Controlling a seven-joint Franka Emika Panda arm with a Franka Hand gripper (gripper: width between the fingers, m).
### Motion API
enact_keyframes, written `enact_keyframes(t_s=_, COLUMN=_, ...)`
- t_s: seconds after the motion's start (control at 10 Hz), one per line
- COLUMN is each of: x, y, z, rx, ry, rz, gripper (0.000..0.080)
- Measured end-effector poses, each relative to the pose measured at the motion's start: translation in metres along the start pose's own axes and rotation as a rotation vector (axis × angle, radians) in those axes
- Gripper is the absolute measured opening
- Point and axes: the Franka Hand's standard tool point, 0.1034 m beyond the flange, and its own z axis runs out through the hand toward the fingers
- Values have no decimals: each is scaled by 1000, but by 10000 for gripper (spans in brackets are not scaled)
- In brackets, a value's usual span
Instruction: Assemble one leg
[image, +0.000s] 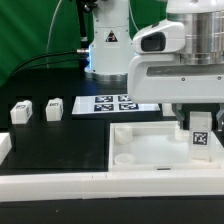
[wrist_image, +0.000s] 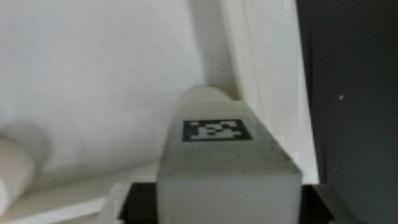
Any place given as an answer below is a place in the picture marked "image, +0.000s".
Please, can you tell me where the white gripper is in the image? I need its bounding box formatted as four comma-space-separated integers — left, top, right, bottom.
127, 54, 224, 132

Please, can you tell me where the white square tabletop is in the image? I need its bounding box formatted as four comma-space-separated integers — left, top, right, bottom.
108, 121, 224, 172

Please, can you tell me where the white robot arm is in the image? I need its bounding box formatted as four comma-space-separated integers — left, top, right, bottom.
81, 0, 224, 130

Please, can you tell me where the white marker plate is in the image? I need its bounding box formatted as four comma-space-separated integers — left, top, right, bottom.
72, 94, 160, 115

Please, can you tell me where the white U-shaped fence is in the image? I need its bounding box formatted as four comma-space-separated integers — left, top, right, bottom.
0, 131, 224, 203

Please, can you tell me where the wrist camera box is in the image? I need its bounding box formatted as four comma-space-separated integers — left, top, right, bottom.
132, 19, 186, 55

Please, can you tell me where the black cable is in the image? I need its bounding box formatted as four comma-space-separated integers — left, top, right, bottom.
9, 49, 90, 79

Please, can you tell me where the grey cable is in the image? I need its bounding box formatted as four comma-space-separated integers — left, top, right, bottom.
45, 0, 64, 69

